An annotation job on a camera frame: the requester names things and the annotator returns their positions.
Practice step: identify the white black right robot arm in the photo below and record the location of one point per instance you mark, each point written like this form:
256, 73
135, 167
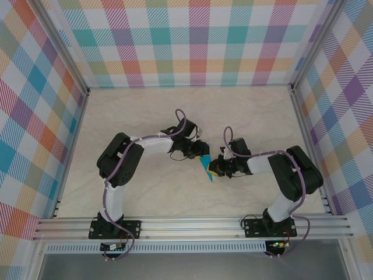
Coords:
262, 166

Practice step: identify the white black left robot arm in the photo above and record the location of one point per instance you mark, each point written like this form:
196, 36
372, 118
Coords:
154, 146

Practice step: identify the small circuit board green light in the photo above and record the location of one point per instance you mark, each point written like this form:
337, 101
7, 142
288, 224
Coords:
277, 244

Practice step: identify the grey metal panel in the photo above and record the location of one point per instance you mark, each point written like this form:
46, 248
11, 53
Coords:
189, 266

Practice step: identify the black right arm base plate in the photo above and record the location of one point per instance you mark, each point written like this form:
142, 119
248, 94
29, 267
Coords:
251, 230

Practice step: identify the aluminium mounting rail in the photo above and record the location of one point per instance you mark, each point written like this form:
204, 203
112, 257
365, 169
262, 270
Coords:
189, 229

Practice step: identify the aluminium side rail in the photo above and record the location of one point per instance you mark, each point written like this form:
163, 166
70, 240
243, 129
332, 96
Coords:
303, 122
70, 154

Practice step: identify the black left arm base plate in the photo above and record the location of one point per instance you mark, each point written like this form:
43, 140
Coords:
134, 229

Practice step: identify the aluminium frame leg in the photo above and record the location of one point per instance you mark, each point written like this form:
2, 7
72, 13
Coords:
348, 259
38, 259

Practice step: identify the aluminium frame post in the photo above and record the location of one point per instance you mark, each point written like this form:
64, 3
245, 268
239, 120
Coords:
316, 43
60, 43

